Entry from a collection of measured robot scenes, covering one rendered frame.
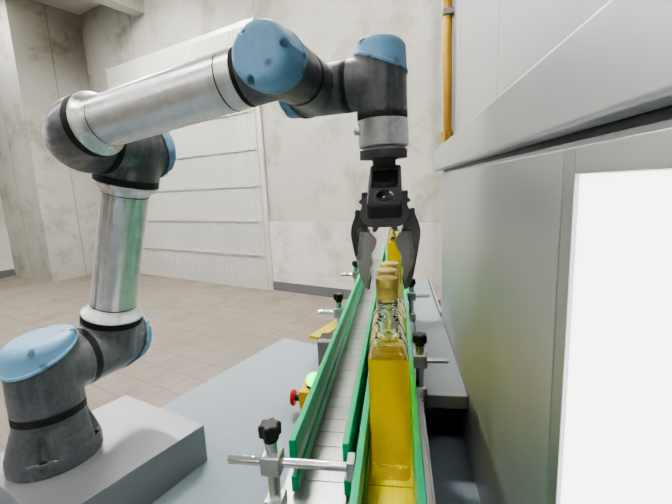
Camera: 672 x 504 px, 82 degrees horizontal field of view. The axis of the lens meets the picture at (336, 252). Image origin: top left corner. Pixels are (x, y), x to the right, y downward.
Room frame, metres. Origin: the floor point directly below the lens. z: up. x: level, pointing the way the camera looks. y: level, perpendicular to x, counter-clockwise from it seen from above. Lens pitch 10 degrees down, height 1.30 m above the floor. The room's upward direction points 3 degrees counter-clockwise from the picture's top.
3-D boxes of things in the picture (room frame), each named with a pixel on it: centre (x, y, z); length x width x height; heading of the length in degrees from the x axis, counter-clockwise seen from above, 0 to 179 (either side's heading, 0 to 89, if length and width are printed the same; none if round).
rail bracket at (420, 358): (0.72, -0.18, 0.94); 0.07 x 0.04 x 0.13; 81
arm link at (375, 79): (0.60, -0.07, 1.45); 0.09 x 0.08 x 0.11; 71
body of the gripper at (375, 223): (0.61, -0.08, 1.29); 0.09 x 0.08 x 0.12; 171
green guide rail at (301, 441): (1.34, -0.07, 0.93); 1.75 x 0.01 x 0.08; 171
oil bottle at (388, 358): (0.52, -0.07, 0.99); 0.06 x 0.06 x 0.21; 80
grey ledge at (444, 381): (1.18, -0.28, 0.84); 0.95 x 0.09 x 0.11; 171
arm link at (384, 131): (0.60, -0.08, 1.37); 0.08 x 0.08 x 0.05
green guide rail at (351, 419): (1.33, -0.14, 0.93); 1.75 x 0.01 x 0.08; 171
